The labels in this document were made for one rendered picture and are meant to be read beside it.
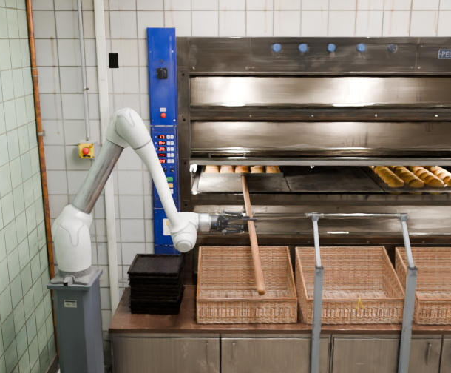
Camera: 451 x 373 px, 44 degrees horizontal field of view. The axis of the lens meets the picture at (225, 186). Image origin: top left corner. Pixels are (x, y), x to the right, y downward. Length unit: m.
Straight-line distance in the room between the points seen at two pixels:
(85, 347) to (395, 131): 2.09
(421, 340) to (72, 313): 1.84
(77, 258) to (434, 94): 2.17
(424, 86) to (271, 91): 0.88
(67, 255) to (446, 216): 2.26
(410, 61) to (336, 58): 0.42
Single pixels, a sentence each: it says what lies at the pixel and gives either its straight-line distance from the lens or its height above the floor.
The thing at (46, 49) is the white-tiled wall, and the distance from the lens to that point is 3.45.
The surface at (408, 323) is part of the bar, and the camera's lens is 3.20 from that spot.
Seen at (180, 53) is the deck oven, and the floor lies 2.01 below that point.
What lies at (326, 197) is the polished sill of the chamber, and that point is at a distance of 3.47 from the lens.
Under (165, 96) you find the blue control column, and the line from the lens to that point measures 3.29.
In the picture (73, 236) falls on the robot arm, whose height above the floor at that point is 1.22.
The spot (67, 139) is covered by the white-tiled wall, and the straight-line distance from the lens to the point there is 3.48.
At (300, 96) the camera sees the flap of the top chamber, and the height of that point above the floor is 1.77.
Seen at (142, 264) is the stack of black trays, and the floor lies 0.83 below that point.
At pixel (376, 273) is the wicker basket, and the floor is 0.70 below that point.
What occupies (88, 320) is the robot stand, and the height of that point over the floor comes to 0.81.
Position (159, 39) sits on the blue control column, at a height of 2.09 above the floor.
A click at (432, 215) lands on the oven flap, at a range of 3.68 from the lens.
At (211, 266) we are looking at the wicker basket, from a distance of 3.50.
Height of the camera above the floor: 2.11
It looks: 15 degrees down
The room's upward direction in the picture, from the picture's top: straight up
